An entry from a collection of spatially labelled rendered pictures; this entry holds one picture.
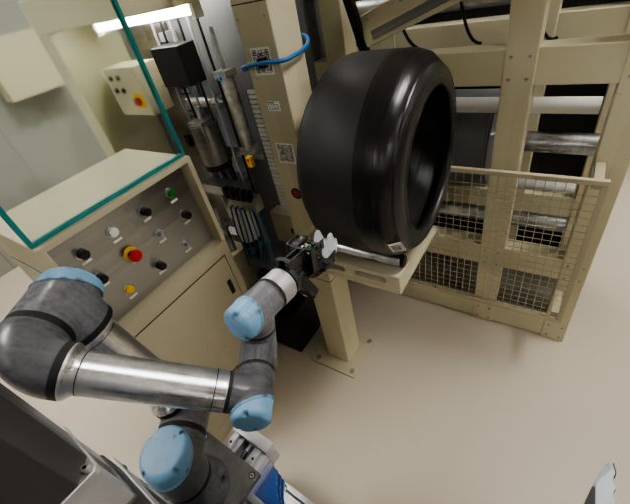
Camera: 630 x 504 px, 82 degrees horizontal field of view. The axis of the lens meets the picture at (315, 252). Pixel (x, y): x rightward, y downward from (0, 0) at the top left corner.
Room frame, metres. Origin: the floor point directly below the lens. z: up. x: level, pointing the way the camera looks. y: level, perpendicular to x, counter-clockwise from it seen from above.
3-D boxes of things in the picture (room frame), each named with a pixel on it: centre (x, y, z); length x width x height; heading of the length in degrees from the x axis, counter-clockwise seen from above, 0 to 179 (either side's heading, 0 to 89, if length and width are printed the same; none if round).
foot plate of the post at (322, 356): (1.24, -0.03, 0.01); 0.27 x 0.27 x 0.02; 49
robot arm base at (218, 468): (0.41, 0.43, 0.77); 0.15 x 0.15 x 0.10
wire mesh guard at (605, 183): (1.19, -0.62, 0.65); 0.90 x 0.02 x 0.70; 49
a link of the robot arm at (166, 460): (0.42, 0.43, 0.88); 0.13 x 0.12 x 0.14; 174
